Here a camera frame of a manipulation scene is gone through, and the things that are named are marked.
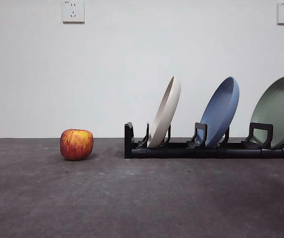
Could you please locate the pale yellow plate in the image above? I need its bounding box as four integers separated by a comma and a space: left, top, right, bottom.
147, 75, 182, 149

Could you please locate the red yellow apple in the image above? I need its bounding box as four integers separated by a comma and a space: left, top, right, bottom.
59, 128, 94, 161

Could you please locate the black plate rack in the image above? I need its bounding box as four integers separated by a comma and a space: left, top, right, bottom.
124, 121, 284, 159

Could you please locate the blue plate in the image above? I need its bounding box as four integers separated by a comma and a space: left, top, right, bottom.
196, 76, 240, 148

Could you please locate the green plate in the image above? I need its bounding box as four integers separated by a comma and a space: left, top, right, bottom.
250, 75, 284, 149

